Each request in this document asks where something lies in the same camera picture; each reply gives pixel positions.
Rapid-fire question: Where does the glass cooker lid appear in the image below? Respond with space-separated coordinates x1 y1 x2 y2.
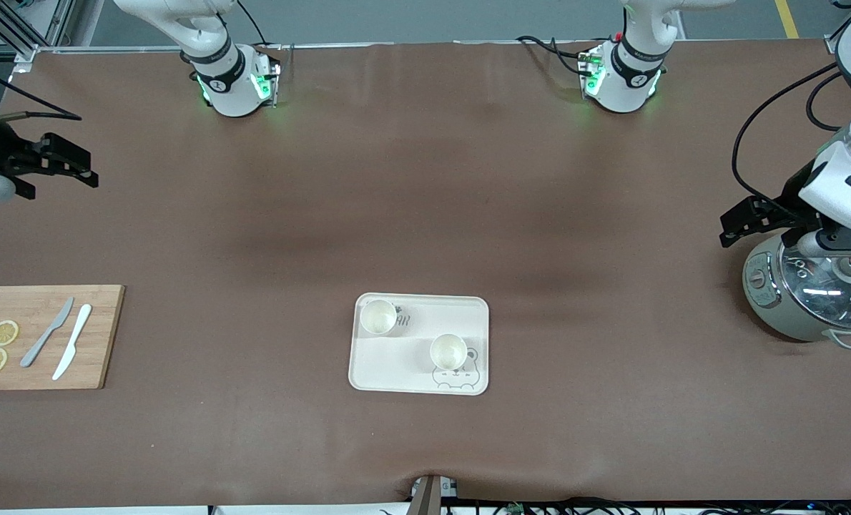
779 236 851 331

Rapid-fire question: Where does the grey plastic knife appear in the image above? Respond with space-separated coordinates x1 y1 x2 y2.
20 296 75 368

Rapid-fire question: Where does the aluminium frame with black struts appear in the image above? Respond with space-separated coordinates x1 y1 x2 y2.
0 0 76 76

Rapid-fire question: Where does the white plastic knife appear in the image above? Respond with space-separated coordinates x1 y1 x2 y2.
51 303 93 381

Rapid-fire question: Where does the white bear print tray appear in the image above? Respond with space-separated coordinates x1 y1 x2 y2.
348 292 491 396

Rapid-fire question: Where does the black base cable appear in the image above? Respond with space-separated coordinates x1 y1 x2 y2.
516 34 592 77
236 0 270 48

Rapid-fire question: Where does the black left base cable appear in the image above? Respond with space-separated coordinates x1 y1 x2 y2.
516 34 592 77

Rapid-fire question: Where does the bamboo cutting board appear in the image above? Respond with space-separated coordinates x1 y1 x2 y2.
0 285 126 391

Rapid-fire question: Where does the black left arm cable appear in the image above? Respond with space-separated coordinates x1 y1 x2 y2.
732 63 851 215

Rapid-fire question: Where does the aluminium frame corner profile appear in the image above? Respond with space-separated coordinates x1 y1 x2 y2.
822 0 851 55

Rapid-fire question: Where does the white plastic cup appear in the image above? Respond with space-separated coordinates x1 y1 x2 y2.
360 299 398 336
429 333 468 371

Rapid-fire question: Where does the black right base cable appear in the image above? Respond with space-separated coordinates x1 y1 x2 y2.
236 0 270 48

